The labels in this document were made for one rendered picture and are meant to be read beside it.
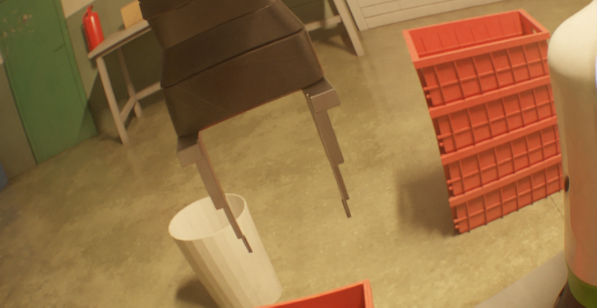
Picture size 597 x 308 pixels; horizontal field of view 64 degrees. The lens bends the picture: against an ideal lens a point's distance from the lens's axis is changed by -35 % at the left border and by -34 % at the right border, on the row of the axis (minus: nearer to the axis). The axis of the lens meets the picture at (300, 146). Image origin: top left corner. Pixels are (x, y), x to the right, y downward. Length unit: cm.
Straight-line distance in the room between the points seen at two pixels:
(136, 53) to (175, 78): 520
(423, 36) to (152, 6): 209
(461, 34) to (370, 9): 295
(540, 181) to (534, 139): 19
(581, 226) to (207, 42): 23
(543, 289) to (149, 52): 514
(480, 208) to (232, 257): 86
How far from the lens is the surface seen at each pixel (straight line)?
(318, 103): 30
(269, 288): 227
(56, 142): 604
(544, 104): 214
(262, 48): 31
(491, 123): 210
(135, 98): 542
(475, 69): 202
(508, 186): 222
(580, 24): 33
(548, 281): 51
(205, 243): 210
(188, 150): 30
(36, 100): 601
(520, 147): 217
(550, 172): 227
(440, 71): 201
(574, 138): 31
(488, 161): 215
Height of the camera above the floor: 126
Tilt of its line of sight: 21 degrees down
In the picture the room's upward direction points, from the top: 21 degrees counter-clockwise
